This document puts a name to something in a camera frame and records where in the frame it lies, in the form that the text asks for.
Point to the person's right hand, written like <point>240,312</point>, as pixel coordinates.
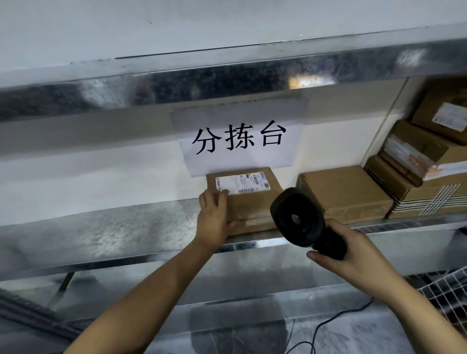
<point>365,270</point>

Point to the person's left hand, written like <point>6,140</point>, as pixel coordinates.
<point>215,226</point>

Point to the blue header label cardboard box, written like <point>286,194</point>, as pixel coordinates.
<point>255,208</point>

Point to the black barcode scanner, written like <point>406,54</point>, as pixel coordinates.
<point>295,215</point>

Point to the marker scrawl label cardboard box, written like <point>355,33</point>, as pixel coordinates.
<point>343,189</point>

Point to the stack of cardboard boxes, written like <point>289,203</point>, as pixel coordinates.
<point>386,178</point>

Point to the yellow corner label cardboard box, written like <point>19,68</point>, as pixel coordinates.
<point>427,113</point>

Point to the person's right forearm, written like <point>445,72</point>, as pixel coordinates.
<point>427,321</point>

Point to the person's left forearm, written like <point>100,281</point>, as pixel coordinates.
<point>146,302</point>

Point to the metal shelving rack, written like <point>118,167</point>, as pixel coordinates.
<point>109,233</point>

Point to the white paper sign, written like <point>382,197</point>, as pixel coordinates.
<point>240,160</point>

